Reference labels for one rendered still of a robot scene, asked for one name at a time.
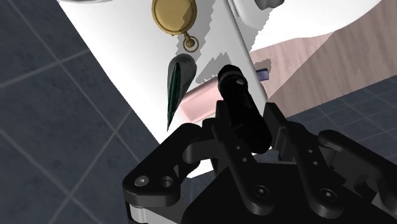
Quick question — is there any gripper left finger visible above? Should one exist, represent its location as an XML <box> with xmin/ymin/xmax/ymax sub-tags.
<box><xmin>122</xmin><ymin>100</ymin><xmax>277</xmax><ymax>216</ymax></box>

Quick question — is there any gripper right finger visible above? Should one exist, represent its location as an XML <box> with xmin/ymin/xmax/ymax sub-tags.
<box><xmin>263</xmin><ymin>102</ymin><xmax>397</xmax><ymax>220</ymax></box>

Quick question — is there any black flashlight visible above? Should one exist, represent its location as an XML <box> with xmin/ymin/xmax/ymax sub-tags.
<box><xmin>217</xmin><ymin>64</ymin><xmax>274</xmax><ymax>155</ymax></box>

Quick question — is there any wooden cabinet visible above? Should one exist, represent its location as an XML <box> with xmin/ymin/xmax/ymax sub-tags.
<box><xmin>249</xmin><ymin>0</ymin><xmax>397</xmax><ymax>119</ymax></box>

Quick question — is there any dark green teardrop-shaped thing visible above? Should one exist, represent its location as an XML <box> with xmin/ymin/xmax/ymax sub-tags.
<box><xmin>166</xmin><ymin>53</ymin><xmax>198</xmax><ymax>133</ymax></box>

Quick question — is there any gold pocket watch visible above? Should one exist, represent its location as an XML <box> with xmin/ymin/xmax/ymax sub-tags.
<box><xmin>151</xmin><ymin>0</ymin><xmax>200</xmax><ymax>53</ymax></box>

